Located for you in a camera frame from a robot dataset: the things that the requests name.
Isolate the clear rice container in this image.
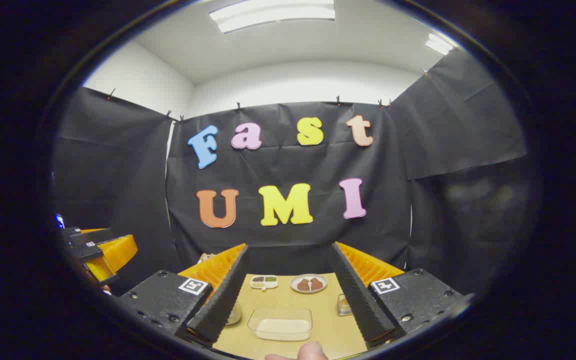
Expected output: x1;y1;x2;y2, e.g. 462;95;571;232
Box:
247;307;314;342

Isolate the small ceiling light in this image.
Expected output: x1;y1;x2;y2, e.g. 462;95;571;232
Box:
425;32;454;56

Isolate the white round plate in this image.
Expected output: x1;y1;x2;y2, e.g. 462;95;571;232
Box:
290;273;329;295

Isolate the black rice cooker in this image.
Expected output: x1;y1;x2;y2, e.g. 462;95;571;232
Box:
225;300;243;326

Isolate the black backdrop cloth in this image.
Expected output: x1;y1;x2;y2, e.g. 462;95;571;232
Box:
53;47;529;296

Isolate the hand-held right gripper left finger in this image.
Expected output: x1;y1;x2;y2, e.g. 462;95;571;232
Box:
118;243;249;346

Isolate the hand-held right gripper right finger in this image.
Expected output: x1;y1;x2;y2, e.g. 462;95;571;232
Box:
329;241;474;348

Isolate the long ceiling light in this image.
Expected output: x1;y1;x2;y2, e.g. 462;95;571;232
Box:
209;0;336;34

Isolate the white divided seasoning dish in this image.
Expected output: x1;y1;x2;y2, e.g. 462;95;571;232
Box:
249;274;279;291

